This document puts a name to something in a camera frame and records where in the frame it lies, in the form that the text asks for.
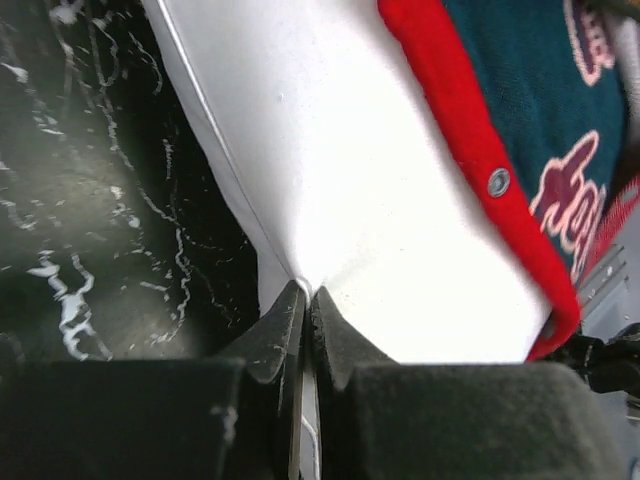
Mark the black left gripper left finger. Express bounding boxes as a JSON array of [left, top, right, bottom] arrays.
[[1, 283, 305, 479]]

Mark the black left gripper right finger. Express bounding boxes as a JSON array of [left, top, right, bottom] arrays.
[[310, 290, 628, 479]]

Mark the white pillow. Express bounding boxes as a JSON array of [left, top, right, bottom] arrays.
[[141, 0, 554, 480]]

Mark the red patterned pillowcase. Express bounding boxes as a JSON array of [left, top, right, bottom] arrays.
[[378, 1, 639, 360]]

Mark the aluminium frame rail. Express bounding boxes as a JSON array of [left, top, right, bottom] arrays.
[[579, 244, 639, 340]]

